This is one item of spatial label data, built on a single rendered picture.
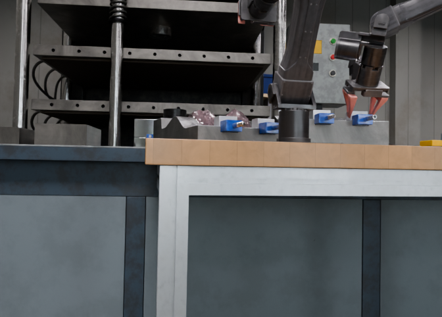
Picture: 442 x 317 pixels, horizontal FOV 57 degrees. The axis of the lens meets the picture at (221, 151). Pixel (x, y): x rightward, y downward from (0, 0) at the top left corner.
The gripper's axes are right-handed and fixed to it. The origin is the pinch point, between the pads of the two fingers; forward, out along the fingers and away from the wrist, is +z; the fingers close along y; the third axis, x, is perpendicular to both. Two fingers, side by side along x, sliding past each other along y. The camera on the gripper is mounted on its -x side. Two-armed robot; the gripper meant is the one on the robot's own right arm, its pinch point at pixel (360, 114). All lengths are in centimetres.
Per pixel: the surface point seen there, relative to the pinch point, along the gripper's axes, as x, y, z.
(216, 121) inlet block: 9.7, 41.2, -0.8
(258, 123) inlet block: 8.0, 30.1, 0.0
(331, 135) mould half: 4.5, 8.8, 4.7
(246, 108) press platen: -75, 21, 29
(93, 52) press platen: -86, 93, 9
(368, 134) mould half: 4.1, -1.9, 4.1
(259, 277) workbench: 25, 29, 37
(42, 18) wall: -311, 190, 39
